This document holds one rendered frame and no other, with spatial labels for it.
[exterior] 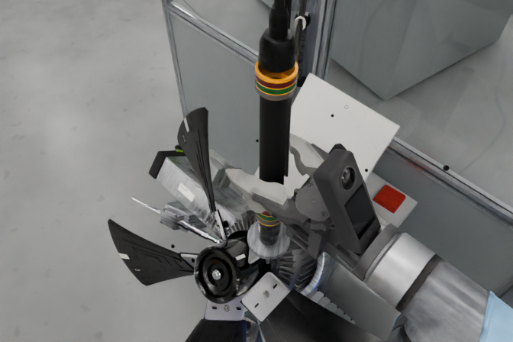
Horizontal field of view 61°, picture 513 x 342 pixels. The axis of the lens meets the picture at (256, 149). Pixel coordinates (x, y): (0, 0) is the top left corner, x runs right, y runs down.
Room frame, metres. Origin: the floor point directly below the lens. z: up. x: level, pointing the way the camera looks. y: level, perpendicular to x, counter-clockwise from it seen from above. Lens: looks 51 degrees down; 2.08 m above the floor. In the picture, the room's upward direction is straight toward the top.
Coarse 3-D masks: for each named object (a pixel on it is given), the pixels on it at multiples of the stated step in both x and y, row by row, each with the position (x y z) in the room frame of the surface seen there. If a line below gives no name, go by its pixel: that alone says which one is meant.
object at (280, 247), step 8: (256, 224) 0.36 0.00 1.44; (248, 232) 0.35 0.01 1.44; (256, 232) 0.35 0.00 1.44; (280, 232) 0.35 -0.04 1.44; (248, 240) 0.33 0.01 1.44; (256, 240) 0.33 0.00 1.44; (280, 240) 0.33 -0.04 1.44; (288, 240) 0.33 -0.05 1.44; (256, 248) 0.32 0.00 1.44; (264, 248) 0.32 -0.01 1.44; (272, 248) 0.32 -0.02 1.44; (280, 248) 0.32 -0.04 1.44; (264, 256) 0.31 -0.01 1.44; (272, 256) 0.30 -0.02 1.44
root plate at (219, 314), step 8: (240, 296) 0.36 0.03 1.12; (208, 304) 0.34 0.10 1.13; (216, 304) 0.34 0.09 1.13; (224, 304) 0.35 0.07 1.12; (232, 304) 0.35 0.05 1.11; (240, 304) 0.35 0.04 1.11; (208, 312) 0.33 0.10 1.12; (216, 312) 0.33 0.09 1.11; (224, 312) 0.33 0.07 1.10; (232, 312) 0.33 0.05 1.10; (240, 312) 0.34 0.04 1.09; (224, 320) 0.32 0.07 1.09; (232, 320) 0.32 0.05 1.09
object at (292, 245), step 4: (336, 144) 0.57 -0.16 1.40; (340, 144) 0.56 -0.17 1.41; (332, 148) 0.57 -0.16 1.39; (336, 148) 0.56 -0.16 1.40; (340, 148) 0.56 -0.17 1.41; (344, 148) 0.55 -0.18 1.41; (308, 180) 0.53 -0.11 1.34; (304, 184) 0.52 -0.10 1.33; (300, 188) 0.52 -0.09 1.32; (368, 192) 0.43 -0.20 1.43; (292, 196) 0.51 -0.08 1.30; (292, 200) 0.50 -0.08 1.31; (296, 236) 0.40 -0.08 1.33; (292, 240) 0.39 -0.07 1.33; (300, 240) 0.39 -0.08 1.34; (292, 244) 0.38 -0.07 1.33; (296, 244) 0.38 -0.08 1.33; (304, 244) 0.38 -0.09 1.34; (288, 248) 0.38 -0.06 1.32; (292, 248) 0.38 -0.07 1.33; (296, 248) 0.37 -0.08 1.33; (300, 248) 0.37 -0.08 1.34
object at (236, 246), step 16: (224, 240) 0.48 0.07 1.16; (240, 240) 0.47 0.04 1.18; (208, 256) 0.41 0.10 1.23; (224, 256) 0.39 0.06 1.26; (208, 272) 0.38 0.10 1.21; (224, 272) 0.37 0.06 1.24; (240, 272) 0.36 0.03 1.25; (256, 272) 0.38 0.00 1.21; (272, 272) 0.40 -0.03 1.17; (208, 288) 0.36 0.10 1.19; (224, 288) 0.34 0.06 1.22; (240, 288) 0.34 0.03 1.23
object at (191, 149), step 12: (204, 108) 0.64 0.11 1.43; (192, 120) 0.66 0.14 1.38; (204, 120) 0.62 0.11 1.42; (180, 132) 0.70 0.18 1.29; (192, 132) 0.64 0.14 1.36; (204, 132) 0.61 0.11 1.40; (180, 144) 0.70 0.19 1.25; (192, 144) 0.63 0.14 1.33; (204, 144) 0.59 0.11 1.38; (192, 156) 0.63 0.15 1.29; (204, 156) 0.58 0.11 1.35; (204, 168) 0.56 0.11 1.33; (204, 180) 0.55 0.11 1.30
